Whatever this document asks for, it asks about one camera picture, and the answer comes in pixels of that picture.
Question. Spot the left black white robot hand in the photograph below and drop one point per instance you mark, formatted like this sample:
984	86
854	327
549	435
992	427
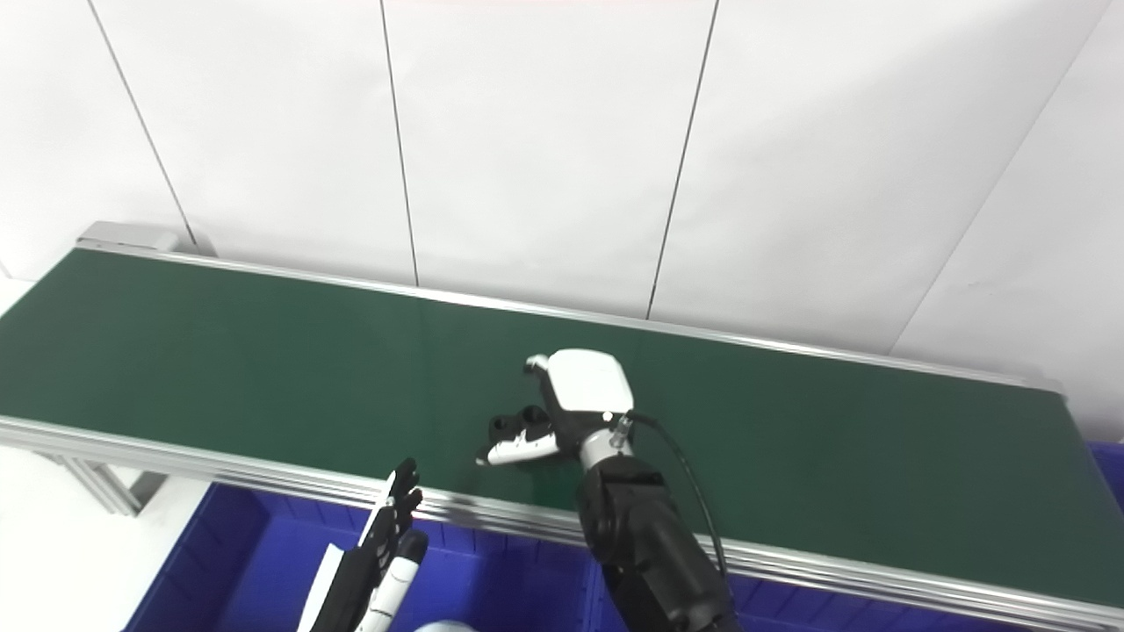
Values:
360	588

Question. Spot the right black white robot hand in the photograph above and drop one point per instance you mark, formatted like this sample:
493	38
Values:
584	382

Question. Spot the black flange part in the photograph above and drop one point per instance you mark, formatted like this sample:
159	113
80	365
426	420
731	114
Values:
514	426

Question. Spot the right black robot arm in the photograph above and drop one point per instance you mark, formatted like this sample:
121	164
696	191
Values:
645	544

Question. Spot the white cylindrical part with hole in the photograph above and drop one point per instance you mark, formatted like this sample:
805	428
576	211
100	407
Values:
443	627

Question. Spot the blue plastic bin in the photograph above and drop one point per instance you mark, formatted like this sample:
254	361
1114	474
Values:
817	610
1111	474
246	570

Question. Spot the green conveyor belt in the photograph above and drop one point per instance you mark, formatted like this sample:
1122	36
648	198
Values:
219	467
263	369

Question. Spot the aluminium conveyor leg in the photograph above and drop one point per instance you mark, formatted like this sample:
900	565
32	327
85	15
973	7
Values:
105	483

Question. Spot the grey conveyor end housing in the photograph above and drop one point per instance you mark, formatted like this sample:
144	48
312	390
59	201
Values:
132	235

